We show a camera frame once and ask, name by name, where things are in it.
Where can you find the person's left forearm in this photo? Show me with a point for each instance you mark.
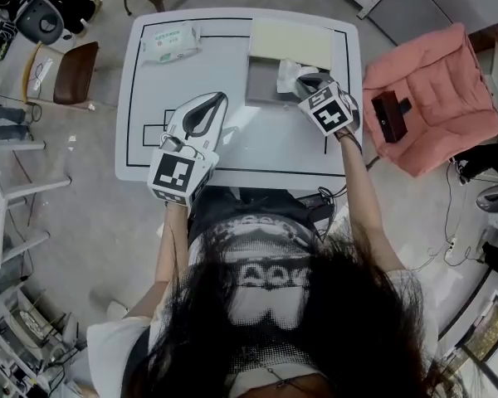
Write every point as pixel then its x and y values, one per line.
pixel 172 247

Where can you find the white power strip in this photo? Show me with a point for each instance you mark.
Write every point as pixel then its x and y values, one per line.
pixel 450 249

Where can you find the blue denim trousers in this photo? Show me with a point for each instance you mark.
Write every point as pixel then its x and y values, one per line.
pixel 4 120

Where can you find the white wet wipes packet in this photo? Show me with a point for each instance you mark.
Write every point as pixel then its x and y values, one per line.
pixel 170 42

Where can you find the black wrist band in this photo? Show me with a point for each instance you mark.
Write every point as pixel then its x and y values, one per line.
pixel 354 140

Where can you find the person's black trousers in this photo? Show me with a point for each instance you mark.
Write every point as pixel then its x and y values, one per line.
pixel 253 203

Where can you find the grey round appliance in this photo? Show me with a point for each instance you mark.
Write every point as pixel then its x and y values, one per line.
pixel 496 199

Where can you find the white item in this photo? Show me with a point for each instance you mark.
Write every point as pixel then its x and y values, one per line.
pixel 288 73

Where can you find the black and green bag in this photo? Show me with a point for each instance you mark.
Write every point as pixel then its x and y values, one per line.
pixel 0 40

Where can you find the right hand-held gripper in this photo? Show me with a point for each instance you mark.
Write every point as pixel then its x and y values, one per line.
pixel 330 116

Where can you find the pink cushioned chair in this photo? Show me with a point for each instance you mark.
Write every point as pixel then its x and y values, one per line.
pixel 440 98

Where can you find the grey round plastic chair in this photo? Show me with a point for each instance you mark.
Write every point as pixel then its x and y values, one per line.
pixel 39 21

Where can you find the cluttered white equipment rack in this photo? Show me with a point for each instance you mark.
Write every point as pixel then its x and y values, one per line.
pixel 20 342

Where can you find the white shelf rack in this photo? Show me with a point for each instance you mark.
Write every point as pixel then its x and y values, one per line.
pixel 8 189

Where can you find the person's right forearm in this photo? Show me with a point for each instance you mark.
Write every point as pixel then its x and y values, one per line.
pixel 363 197

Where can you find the black power adapter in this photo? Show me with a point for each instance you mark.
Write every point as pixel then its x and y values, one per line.
pixel 317 207

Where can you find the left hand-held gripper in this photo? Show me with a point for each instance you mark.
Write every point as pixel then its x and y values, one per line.
pixel 176 172

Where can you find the grey box with cream lid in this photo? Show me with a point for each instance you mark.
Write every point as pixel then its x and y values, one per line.
pixel 290 42

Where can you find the black rectangular device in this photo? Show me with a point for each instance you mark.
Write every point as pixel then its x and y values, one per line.
pixel 388 116

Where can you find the brown seat chair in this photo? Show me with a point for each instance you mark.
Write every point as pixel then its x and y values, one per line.
pixel 74 75

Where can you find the person's white patterned shirt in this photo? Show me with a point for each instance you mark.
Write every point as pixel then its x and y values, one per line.
pixel 269 301

